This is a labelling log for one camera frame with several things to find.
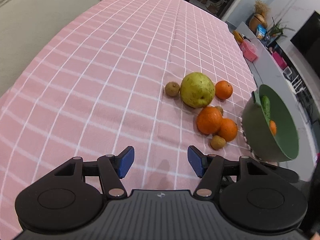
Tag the blue snack bag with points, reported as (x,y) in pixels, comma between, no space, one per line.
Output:
(260,32)

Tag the brown vase with dried flowers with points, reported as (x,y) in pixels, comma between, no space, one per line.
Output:
(261,11)

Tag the white wifi router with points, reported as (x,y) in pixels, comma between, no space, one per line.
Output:
(297,85)

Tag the green bowl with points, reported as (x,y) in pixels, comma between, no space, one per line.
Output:
(269,128)

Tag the pink storage box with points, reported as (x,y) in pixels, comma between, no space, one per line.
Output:
(249,50)

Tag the brown longan front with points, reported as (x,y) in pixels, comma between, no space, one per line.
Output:
(217,142)

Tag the orange inside bowl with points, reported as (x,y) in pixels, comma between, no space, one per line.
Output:
(273,127)

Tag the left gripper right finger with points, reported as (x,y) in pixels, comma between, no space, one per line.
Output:
(211,169)

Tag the small orange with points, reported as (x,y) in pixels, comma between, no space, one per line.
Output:
(223,90)

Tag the magenta box on shelf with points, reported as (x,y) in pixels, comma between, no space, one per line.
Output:
(279,60)

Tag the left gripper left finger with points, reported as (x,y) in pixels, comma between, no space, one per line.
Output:
(110,169)

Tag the beige sofa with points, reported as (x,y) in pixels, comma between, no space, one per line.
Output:
(27,26)

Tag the black television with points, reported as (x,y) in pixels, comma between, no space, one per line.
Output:
(306,40)

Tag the brown longan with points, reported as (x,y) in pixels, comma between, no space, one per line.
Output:
(172,89)
(217,142)

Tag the large orange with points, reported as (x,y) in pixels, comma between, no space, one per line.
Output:
(209,120)

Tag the pink checkered tablecloth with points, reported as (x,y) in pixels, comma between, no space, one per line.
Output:
(98,87)

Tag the green potted plant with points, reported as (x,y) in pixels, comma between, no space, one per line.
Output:
(278,29)

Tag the brown longan hidden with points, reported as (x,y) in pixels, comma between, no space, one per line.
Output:
(220,109)

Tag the orange storage box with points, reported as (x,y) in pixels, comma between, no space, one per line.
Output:
(238,37)

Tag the green cucumber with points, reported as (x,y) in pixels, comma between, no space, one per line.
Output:
(266,106)

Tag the large green-yellow pear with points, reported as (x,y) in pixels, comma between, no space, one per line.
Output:
(197,90)

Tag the medium orange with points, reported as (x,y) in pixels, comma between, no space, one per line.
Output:
(228,129)

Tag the white marble tv bench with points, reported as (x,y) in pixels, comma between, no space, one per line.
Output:
(266,71)

